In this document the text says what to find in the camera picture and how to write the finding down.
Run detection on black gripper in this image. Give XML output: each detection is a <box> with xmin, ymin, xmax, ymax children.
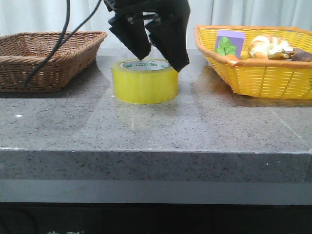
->
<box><xmin>104</xmin><ymin>0</ymin><xmax>190</xmax><ymax>72</ymax></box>

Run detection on yellow tape roll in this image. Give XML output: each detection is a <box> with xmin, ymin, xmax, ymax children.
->
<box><xmin>112</xmin><ymin>59</ymin><xmax>178</xmax><ymax>104</ymax></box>

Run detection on orange toy carrot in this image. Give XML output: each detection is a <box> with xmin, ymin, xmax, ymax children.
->
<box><xmin>214</xmin><ymin>37</ymin><xmax>239</xmax><ymax>61</ymax></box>

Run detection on purple foam cube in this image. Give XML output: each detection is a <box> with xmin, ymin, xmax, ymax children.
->
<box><xmin>215</xmin><ymin>30</ymin><xmax>245</xmax><ymax>59</ymax></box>

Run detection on toy croissant bread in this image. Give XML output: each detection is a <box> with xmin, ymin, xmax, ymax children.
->
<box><xmin>248</xmin><ymin>35</ymin><xmax>294</xmax><ymax>60</ymax></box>

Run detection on yellow woven basket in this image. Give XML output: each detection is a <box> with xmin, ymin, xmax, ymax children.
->
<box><xmin>194</xmin><ymin>25</ymin><xmax>312</xmax><ymax>99</ymax></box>

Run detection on brown wicker basket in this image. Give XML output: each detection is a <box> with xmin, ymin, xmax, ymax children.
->
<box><xmin>0</xmin><ymin>31</ymin><xmax>107</xmax><ymax>93</ymax></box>

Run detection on white curtain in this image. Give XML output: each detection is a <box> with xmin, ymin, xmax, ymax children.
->
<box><xmin>0</xmin><ymin>0</ymin><xmax>312</xmax><ymax>49</ymax></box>

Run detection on dark brown toy food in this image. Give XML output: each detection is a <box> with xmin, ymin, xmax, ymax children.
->
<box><xmin>282</xmin><ymin>47</ymin><xmax>312</xmax><ymax>62</ymax></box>

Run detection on black cable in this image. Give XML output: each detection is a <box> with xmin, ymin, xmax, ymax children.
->
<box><xmin>23</xmin><ymin>0</ymin><xmax>102</xmax><ymax>88</ymax></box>

